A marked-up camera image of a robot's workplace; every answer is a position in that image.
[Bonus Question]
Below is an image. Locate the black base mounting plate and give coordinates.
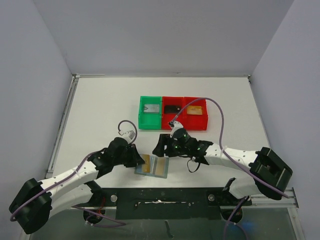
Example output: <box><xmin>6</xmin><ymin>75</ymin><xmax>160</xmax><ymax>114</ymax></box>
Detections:
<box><xmin>80</xmin><ymin>187</ymin><xmax>239</xmax><ymax>220</ymax></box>

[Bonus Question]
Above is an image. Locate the right red plastic bin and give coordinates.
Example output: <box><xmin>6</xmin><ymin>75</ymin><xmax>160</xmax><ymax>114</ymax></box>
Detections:
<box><xmin>182</xmin><ymin>97</ymin><xmax>209</xmax><ymax>131</ymax></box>

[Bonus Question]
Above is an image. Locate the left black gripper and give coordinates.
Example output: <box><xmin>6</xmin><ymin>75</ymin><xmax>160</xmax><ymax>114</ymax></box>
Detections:
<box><xmin>113</xmin><ymin>143</ymin><xmax>145</xmax><ymax>168</ymax></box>

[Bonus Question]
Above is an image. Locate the aluminium frame rail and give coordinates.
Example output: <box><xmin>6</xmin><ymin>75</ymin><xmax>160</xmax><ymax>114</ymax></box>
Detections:
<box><xmin>248</xmin><ymin>187</ymin><xmax>299</xmax><ymax>208</ymax></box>

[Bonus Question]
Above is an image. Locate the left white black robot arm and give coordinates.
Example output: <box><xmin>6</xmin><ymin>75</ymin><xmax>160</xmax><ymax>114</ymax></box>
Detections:
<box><xmin>9</xmin><ymin>137</ymin><xmax>145</xmax><ymax>234</ymax></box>

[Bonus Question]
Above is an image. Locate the green card holder wallet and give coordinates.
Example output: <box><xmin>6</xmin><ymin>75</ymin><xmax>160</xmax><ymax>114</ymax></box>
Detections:
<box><xmin>134</xmin><ymin>155</ymin><xmax>169</xmax><ymax>179</ymax></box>

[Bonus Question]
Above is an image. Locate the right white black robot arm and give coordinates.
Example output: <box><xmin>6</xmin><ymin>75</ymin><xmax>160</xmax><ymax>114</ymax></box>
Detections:
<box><xmin>152</xmin><ymin>128</ymin><xmax>293</xmax><ymax>205</ymax></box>

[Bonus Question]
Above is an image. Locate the black card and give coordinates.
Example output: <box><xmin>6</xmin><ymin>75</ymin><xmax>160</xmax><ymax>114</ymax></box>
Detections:
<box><xmin>163</xmin><ymin>105</ymin><xmax>181</xmax><ymax>114</ymax></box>

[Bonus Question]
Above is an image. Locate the green plastic bin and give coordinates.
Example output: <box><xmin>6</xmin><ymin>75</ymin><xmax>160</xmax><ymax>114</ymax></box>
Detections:
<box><xmin>138</xmin><ymin>96</ymin><xmax>162</xmax><ymax>130</ymax></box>

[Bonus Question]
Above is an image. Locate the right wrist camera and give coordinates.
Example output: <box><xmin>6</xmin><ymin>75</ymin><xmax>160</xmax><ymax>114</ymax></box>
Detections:
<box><xmin>168</xmin><ymin>121</ymin><xmax>184</xmax><ymax>138</ymax></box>

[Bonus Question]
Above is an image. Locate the purple cable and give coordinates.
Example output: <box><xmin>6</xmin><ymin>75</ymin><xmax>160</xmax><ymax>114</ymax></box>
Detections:
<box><xmin>9</xmin><ymin>120</ymin><xmax>138</xmax><ymax>228</ymax></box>
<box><xmin>168</xmin><ymin>98</ymin><xmax>290</xmax><ymax>240</ymax></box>

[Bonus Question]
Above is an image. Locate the left aluminium side rail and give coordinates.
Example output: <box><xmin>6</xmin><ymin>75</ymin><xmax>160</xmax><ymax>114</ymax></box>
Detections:
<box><xmin>45</xmin><ymin>74</ymin><xmax>80</xmax><ymax>179</ymax></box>

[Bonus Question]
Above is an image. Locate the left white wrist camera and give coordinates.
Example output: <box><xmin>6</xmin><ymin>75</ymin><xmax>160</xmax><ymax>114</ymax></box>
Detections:
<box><xmin>118</xmin><ymin>130</ymin><xmax>137</xmax><ymax>144</ymax></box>

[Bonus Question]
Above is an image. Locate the middle red plastic bin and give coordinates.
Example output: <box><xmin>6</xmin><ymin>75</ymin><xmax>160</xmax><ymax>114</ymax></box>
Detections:
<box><xmin>161</xmin><ymin>96</ymin><xmax>184</xmax><ymax>130</ymax></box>

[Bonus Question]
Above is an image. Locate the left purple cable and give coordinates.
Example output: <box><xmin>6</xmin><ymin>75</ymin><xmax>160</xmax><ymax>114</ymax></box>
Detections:
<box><xmin>9</xmin><ymin>120</ymin><xmax>138</xmax><ymax>228</ymax></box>

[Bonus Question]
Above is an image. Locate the red plastic bin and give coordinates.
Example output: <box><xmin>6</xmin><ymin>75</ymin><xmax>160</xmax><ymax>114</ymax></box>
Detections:
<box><xmin>182</xmin><ymin>97</ymin><xmax>209</xmax><ymax>131</ymax></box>
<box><xmin>161</xmin><ymin>96</ymin><xmax>184</xmax><ymax>130</ymax></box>

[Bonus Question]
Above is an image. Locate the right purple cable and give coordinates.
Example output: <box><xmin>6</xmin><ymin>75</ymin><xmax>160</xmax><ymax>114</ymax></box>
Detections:
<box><xmin>168</xmin><ymin>98</ymin><xmax>290</xmax><ymax>240</ymax></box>

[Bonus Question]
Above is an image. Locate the silver grey card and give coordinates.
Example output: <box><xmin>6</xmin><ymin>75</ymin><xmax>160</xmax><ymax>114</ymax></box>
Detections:
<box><xmin>143</xmin><ymin>104</ymin><xmax>160</xmax><ymax>114</ymax></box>

